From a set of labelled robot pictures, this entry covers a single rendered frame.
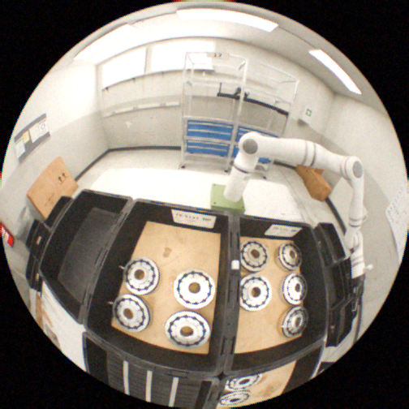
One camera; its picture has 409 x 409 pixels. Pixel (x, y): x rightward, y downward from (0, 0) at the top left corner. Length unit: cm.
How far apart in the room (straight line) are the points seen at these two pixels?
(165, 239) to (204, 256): 13
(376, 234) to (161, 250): 316
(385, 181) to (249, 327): 307
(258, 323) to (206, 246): 28
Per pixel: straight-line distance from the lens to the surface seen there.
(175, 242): 38
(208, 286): 32
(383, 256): 311
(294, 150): 45
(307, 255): 48
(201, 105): 284
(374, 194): 314
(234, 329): 27
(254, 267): 36
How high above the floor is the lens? 118
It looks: 48 degrees down
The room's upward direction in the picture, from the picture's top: 7 degrees clockwise
